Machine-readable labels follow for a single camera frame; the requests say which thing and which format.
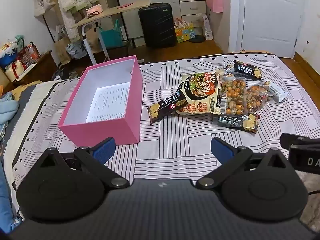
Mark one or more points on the light blue cloth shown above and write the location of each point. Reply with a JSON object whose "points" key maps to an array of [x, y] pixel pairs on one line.
{"points": [[7, 106]]}

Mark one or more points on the white door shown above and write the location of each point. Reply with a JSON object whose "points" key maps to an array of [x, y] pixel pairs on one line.
{"points": [[270, 17]]}

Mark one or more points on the cream bag with red ribbon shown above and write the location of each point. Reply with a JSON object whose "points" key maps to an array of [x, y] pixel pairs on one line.
{"points": [[15, 71]]}

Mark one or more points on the black suitcase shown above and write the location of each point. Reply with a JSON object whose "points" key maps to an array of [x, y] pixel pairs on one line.
{"points": [[157, 25]]}

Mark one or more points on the striped bed sheet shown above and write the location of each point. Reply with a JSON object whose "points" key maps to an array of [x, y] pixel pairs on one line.
{"points": [[175, 142]]}

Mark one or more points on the wooden folding table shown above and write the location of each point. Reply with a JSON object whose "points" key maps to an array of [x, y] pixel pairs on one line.
{"points": [[107, 13]]}

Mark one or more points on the colourful gift bag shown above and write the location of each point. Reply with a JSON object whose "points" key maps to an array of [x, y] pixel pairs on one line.
{"points": [[183, 32]]}

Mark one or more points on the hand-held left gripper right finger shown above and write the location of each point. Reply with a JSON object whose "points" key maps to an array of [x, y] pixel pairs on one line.
{"points": [[221, 150]]}

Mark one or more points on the teal tote bag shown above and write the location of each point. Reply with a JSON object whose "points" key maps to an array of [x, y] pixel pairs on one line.
{"points": [[110, 37]]}

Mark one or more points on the red paper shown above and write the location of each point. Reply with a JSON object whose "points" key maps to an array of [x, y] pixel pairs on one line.
{"points": [[125, 5]]}

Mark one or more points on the brown paper bag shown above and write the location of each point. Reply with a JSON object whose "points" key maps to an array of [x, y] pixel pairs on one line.
{"points": [[93, 40], [62, 51]]}

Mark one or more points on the black round base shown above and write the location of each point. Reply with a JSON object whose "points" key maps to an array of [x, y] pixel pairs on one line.
{"points": [[196, 39]]}

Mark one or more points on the red box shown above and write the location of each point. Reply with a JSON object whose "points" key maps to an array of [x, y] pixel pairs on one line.
{"points": [[28, 53]]}

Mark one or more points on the black bag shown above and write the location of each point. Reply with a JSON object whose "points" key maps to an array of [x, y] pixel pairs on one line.
{"points": [[61, 74]]}

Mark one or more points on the small pink box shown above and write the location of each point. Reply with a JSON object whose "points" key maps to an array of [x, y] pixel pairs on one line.
{"points": [[94, 10]]}

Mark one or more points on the wooden nightstand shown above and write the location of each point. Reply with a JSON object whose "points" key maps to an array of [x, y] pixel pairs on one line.
{"points": [[42, 65]]}

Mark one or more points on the white printed paper sheet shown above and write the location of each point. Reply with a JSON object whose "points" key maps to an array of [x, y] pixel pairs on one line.
{"points": [[107, 102]]}

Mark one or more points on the black snack packet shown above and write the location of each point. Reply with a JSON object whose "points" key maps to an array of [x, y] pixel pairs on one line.
{"points": [[237, 122], [162, 107], [246, 70]]}

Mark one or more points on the white and blue bag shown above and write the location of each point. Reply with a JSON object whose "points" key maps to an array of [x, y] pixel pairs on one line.
{"points": [[76, 50]]}

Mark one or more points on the large noodle bag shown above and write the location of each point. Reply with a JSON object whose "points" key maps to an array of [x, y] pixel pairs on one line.
{"points": [[200, 97]]}

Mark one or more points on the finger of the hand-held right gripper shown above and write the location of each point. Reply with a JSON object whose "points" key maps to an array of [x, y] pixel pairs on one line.
{"points": [[288, 140]]}

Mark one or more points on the green and orange egg bag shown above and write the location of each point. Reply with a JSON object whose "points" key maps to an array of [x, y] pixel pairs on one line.
{"points": [[233, 97]]}

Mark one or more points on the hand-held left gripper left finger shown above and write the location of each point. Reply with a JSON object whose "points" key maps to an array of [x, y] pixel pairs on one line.
{"points": [[103, 149]]}

